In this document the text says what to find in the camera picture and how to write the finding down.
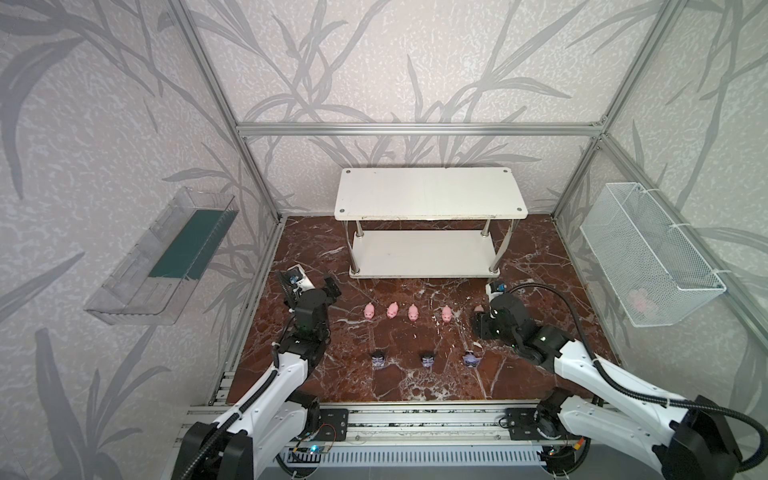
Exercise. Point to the white two-tier shelf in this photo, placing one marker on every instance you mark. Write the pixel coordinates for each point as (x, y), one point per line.
(487, 194)

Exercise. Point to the pink pig toy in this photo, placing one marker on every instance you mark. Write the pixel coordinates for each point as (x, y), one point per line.
(413, 312)
(392, 310)
(446, 314)
(369, 311)

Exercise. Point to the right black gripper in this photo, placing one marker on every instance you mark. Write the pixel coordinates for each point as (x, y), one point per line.
(481, 322)

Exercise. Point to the pink toy in basket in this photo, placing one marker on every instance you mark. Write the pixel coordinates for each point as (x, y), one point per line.
(641, 302)

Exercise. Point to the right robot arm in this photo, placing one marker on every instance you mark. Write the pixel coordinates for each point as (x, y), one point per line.
(677, 437)

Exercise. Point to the aluminium cage frame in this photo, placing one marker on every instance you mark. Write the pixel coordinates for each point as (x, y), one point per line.
(315, 87)

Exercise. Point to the clear plastic wall bin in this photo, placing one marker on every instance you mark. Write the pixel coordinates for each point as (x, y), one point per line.
(156, 279)

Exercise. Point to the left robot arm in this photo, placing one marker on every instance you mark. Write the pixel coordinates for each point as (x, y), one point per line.
(243, 441)

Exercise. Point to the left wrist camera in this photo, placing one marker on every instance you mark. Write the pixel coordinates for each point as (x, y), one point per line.
(295, 281)

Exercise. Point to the black purple figurine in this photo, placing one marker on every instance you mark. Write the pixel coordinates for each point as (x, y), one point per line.
(378, 359)
(427, 359)

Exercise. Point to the white wire mesh basket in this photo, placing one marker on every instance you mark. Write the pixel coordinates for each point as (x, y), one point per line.
(638, 245)

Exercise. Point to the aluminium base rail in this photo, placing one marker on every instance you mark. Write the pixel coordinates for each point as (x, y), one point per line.
(445, 423)

